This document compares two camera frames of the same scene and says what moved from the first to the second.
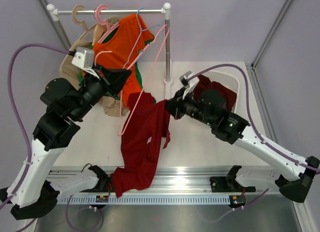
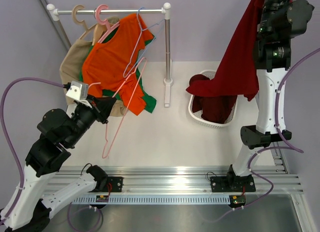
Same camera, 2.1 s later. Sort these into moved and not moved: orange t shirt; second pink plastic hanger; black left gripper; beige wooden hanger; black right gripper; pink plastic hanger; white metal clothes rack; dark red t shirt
Moved: black right gripper; black left gripper; pink plastic hanger; dark red t shirt
Not moved: orange t shirt; beige wooden hanger; white metal clothes rack; second pink plastic hanger
